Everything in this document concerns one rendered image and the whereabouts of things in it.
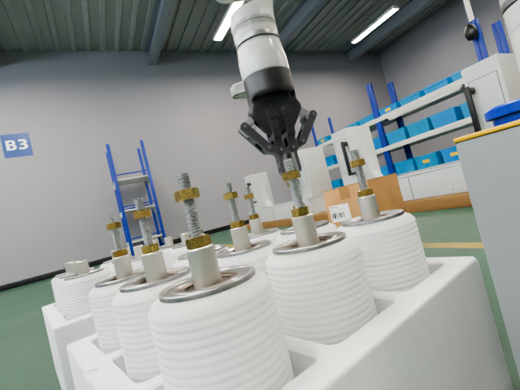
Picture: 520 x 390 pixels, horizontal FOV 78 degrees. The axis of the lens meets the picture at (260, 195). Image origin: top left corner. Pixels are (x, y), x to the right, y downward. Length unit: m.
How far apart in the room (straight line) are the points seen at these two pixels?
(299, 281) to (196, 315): 0.11
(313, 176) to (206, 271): 3.34
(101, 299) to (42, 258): 6.07
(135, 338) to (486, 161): 0.33
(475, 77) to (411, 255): 2.00
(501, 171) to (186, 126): 6.86
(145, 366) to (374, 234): 0.26
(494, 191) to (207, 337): 0.22
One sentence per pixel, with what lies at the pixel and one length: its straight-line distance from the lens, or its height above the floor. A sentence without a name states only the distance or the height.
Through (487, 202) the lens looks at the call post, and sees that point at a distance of 0.29.
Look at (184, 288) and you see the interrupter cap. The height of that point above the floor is 0.25.
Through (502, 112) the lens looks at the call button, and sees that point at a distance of 0.30.
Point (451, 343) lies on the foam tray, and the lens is 0.39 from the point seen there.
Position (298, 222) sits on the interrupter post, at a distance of 0.32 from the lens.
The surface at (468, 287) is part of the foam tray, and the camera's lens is 0.43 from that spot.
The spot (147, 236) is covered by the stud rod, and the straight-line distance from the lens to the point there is 0.36.
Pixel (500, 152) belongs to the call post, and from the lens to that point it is 0.28.
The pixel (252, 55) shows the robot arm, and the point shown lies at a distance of 0.51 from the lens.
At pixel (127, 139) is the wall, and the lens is 6.76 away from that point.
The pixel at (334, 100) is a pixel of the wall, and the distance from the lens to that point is 9.22.
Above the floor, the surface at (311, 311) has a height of 0.20.
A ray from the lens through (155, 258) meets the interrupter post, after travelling 0.36.
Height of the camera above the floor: 0.30
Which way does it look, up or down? 2 degrees up
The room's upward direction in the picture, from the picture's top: 14 degrees counter-clockwise
